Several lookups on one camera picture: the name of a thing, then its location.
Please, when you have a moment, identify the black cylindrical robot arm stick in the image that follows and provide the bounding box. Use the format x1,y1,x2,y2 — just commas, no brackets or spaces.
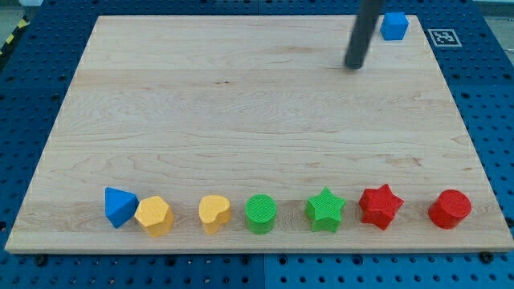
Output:
344,0,384,70

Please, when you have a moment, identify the light wooden board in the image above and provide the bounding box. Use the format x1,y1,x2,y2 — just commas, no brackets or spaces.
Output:
6,15,513,254

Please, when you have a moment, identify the green cylinder block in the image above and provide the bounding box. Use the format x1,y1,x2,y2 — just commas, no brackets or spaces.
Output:
245,194,277,234

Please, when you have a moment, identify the yellow heart block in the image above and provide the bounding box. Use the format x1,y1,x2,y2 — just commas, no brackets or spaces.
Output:
198,195,231,234

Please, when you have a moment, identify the green star block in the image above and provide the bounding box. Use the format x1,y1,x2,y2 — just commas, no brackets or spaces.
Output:
305,187,346,233

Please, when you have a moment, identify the yellow hexagon block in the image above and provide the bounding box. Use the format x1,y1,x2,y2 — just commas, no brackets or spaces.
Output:
134,196,174,238

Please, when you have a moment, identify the red star block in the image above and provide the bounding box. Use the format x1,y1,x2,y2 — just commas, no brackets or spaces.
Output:
358,184,404,230

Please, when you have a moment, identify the blue triangular prism block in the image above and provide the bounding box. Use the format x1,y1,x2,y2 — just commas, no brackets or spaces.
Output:
104,187,139,228

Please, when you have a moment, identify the blue cube block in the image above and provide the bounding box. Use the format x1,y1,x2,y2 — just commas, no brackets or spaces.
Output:
381,12,409,41

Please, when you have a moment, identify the red cylinder block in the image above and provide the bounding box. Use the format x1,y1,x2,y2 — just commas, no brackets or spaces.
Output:
428,189,472,230

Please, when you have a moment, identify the black white fiducial marker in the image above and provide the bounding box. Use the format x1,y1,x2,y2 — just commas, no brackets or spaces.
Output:
428,28,462,47

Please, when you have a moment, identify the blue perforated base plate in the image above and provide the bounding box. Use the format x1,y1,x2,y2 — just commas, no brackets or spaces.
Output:
1,0,513,288

